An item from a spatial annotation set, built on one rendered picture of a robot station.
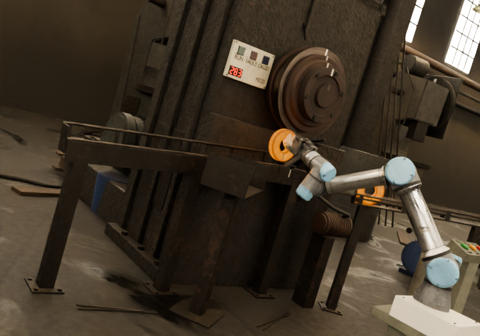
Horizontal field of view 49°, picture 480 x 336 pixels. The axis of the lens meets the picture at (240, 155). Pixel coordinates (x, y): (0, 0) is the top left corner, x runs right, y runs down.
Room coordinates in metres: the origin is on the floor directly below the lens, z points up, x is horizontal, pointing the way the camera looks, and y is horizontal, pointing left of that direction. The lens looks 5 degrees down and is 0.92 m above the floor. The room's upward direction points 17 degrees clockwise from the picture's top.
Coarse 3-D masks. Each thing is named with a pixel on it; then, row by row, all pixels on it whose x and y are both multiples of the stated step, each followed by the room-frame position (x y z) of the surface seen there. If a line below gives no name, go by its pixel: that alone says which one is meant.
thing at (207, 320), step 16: (208, 160) 2.16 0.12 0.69; (224, 160) 2.14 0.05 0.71; (240, 160) 2.39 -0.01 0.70; (208, 176) 2.15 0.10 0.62; (224, 176) 2.13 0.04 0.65; (240, 176) 2.11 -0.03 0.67; (256, 176) 2.36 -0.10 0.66; (224, 192) 2.26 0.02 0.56; (240, 192) 2.11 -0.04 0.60; (256, 192) 2.26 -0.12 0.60; (224, 208) 2.25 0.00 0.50; (224, 224) 2.24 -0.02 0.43; (224, 240) 2.26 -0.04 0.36; (208, 256) 2.25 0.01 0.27; (208, 272) 2.25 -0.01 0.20; (208, 288) 2.24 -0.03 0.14; (176, 304) 2.29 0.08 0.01; (192, 304) 2.26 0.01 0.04; (192, 320) 2.18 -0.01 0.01; (208, 320) 2.22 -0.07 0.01
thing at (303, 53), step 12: (312, 48) 2.67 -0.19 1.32; (288, 60) 2.65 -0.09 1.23; (300, 60) 2.64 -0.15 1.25; (336, 60) 2.79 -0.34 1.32; (288, 72) 2.61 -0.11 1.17; (276, 84) 2.63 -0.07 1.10; (276, 96) 2.62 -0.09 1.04; (276, 108) 2.65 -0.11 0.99; (288, 120) 2.67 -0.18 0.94; (300, 132) 2.73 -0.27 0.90; (312, 132) 2.78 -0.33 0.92
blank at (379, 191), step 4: (364, 188) 2.88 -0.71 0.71; (376, 188) 2.88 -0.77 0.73; (380, 188) 2.88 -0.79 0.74; (360, 192) 2.88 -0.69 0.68; (364, 192) 2.88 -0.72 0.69; (376, 192) 2.88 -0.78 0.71; (380, 192) 2.88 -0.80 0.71; (356, 196) 2.90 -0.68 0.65; (376, 196) 2.88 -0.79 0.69; (380, 196) 2.88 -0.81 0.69; (364, 200) 2.88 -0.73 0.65; (380, 200) 2.89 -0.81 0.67
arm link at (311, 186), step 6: (306, 180) 2.27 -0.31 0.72; (312, 180) 2.26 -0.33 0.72; (318, 180) 2.26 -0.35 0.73; (300, 186) 2.28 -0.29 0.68; (306, 186) 2.26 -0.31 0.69; (312, 186) 2.26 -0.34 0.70; (318, 186) 2.27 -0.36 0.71; (300, 192) 2.27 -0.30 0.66; (306, 192) 2.26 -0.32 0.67; (312, 192) 2.27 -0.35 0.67; (318, 192) 2.33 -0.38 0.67; (306, 198) 2.27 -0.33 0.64
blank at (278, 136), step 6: (276, 132) 2.48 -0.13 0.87; (282, 132) 2.48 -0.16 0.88; (288, 132) 2.50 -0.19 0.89; (276, 138) 2.47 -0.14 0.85; (282, 138) 2.49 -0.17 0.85; (270, 144) 2.47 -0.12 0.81; (276, 144) 2.47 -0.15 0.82; (270, 150) 2.48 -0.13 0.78; (276, 150) 2.48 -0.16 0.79; (288, 150) 2.52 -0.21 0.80; (276, 156) 2.48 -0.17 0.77; (282, 156) 2.50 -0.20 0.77; (288, 156) 2.53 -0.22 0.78
